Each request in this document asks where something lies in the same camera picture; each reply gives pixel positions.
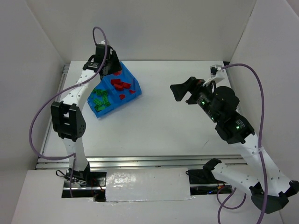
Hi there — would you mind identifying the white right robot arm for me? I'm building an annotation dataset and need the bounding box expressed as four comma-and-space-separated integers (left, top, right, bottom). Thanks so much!
170, 77, 299, 214

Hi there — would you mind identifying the long green lego plate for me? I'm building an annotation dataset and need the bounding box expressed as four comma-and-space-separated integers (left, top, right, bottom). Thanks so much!
93, 98, 103, 106

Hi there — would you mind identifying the red two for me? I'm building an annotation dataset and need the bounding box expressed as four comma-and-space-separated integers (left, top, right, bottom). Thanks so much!
111, 79, 121, 85

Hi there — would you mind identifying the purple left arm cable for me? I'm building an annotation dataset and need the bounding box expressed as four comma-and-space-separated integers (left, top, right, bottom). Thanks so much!
29, 26, 109, 198

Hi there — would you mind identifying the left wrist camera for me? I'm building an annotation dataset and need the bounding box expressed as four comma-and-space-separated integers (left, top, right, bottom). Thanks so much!
94, 41, 113, 63

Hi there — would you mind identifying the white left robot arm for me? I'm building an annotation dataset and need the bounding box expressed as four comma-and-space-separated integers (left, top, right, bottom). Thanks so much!
51, 47, 121, 182

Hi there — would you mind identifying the red green rounded lego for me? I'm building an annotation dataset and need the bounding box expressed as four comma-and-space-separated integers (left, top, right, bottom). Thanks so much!
121, 82, 131, 89

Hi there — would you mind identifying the green numbered lego brick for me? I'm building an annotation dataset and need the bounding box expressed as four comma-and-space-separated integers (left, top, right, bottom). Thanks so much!
102, 96, 111, 107

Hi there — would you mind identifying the red rounded lego brick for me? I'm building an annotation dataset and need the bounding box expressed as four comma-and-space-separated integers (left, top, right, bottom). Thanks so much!
114, 84, 124, 91

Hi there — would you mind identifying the green square lego brick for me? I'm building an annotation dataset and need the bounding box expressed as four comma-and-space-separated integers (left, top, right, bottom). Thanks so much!
94, 105, 106, 112

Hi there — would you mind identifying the tiny red lego brick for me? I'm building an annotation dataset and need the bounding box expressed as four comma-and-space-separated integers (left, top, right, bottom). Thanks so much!
114, 71, 121, 76

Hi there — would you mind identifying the silver foil tape sheet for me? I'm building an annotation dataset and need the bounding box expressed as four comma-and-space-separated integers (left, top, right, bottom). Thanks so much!
106, 168, 192, 202

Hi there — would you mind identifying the large red green lego assembly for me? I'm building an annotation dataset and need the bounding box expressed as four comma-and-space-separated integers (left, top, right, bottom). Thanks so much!
101, 90, 108, 96

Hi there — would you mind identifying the blue plastic divided bin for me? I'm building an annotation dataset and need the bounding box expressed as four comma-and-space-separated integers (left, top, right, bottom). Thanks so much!
87, 62, 142, 118

